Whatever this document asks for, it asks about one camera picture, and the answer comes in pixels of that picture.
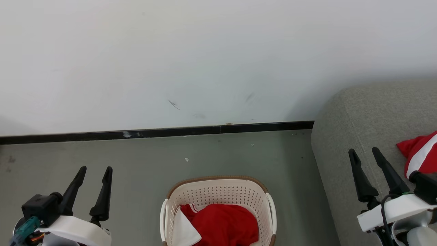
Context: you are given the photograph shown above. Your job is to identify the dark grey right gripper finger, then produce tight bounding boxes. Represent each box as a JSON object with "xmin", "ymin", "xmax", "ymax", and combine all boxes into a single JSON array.
[
  {"xmin": 372, "ymin": 147, "xmax": 410, "ymax": 197},
  {"xmin": 348, "ymin": 149, "xmax": 379, "ymax": 203}
]

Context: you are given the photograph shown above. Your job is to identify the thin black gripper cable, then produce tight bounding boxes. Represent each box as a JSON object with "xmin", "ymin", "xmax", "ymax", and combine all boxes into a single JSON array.
[{"xmin": 380, "ymin": 194, "xmax": 405, "ymax": 246}]

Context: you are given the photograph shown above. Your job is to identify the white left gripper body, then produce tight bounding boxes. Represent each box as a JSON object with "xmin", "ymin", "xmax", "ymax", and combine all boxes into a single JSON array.
[{"xmin": 34, "ymin": 215, "xmax": 112, "ymax": 246}]

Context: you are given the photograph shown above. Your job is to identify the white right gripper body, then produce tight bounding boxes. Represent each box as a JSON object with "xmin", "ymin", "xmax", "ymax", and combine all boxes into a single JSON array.
[{"xmin": 357, "ymin": 193, "xmax": 433, "ymax": 233}]

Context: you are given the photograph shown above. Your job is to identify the grey fabric sofa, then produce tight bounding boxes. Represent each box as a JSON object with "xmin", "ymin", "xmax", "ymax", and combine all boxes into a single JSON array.
[{"xmin": 311, "ymin": 79, "xmax": 437, "ymax": 246}]

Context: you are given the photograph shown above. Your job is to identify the black wall baseboard strip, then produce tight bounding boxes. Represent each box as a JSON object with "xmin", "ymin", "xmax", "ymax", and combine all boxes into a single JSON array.
[{"xmin": 0, "ymin": 121, "xmax": 314, "ymax": 145}]

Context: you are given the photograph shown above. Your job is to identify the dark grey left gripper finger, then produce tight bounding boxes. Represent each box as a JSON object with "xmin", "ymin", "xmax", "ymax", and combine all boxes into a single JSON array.
[
  {"xmin": 89, "ymin": 166, "xmax": 113, "ymax": 222},
  {"xmin": 59, "ymin": 166, "xmax": 87, "ymax": 216}
]

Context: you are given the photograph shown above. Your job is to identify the red garment with white panel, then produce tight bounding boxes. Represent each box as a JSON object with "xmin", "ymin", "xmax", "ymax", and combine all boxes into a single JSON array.
[{"xmin": 172, "ymin": 204, "xmax": 259, "ymax": 246}]

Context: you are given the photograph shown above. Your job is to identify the cream perforated laundry basket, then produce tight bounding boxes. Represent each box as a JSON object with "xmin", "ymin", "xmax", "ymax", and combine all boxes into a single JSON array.
[{"xmin": 160, "ymin": 176, "xmax": 277, "ymax": 246}]

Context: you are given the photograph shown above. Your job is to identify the red garment with white stripe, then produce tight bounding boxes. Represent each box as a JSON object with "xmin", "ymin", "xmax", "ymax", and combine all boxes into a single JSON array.
[{"xmin": 396, "ymin": 131, "xmax": 437, "ymax": 180}]

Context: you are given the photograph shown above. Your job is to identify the teal cable connector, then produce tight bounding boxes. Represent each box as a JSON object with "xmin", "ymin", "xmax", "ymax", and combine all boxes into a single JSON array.
[{"xmin": 10, "ymin": 216, "xmax": 41, "ymax": 246}]

